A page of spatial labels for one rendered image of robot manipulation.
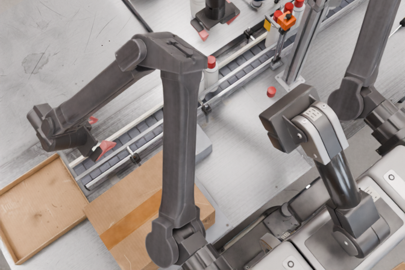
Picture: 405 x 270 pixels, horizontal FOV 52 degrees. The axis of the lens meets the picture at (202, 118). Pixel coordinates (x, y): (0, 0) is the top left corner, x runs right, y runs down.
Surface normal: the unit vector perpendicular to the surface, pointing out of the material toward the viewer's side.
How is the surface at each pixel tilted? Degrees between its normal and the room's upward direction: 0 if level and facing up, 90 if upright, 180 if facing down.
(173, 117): 49
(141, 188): 0
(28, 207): 0
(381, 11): 53
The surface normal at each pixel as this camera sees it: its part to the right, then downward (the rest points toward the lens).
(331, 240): -0.03, -0.37
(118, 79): -0.62, 0.26
